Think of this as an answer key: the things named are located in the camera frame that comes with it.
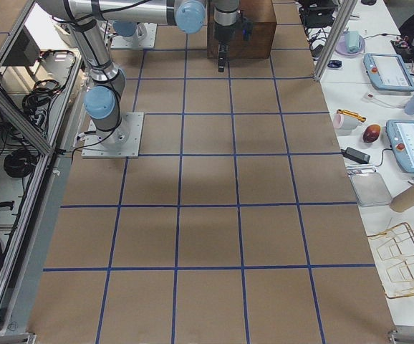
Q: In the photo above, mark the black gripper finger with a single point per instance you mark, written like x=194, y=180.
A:
x=222, y=57

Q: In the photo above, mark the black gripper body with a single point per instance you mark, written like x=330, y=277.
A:
x=223, y=34

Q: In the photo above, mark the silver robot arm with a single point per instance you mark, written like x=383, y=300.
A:
x=102, y=102

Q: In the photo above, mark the dark wooden drawer cabinet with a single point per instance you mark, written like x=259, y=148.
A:
x=254, y=34

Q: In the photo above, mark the small blue black device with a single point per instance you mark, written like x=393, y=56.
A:
x=334, y=64

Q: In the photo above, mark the purple plate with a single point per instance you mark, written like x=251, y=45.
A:
x=340, y=48

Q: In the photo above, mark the teal box on plate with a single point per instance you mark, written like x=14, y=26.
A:
x=352, y=42

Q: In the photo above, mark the pink white mug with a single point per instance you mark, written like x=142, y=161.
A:
x=345, y=122

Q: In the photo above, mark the gold metal tool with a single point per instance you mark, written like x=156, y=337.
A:
x=352, y=114

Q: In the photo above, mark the black power adapter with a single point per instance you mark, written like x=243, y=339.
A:
x=355, y=155

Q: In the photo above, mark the blue teach pendant far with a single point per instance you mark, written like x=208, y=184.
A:
x=387, y=72

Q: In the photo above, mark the blue teach pendant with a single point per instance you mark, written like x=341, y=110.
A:
x=401, y=136
x=387, y=72

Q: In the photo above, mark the red mango fruit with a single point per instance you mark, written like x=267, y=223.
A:
x=371, y=133

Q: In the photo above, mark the silver metal tin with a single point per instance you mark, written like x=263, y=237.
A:
x=370, y=189

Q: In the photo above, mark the blue teach pendant near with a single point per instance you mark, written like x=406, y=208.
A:
x=401, y=136

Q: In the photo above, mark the aluminium frame post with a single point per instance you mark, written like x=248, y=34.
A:
x=343, y=16

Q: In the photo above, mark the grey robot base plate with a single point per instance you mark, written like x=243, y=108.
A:
x=124, y=142

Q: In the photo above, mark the gold wire rack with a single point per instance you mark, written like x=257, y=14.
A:
x=393, y=251

